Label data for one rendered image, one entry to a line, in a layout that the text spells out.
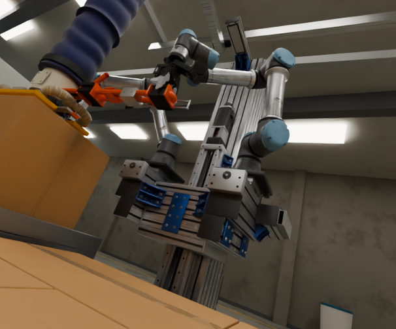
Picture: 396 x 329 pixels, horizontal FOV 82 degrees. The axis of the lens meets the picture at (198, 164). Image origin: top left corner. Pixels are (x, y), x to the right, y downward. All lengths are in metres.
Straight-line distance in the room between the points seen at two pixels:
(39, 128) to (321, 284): 6.38
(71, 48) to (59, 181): 0.64
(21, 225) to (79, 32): 0.91
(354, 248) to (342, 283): 0.86
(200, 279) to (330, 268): 5.68
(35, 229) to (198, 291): 0.69
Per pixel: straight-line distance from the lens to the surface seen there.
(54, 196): 0.99
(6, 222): 0.89
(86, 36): 1.38
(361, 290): 6.70
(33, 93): 1.08
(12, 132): 0.88
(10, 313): 0.30
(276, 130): 0.99
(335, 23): 2.99
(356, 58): 3.25
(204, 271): 1.16
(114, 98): 1.03
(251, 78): 1.30
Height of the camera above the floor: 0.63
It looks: 23 degrees up
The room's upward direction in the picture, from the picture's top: 19 degrees clockwise
